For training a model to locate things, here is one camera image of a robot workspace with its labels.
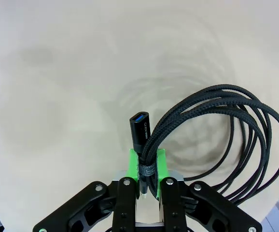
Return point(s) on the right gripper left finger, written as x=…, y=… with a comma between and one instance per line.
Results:
x=126, y=205

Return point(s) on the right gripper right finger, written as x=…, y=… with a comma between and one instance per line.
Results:
x=172, y=205

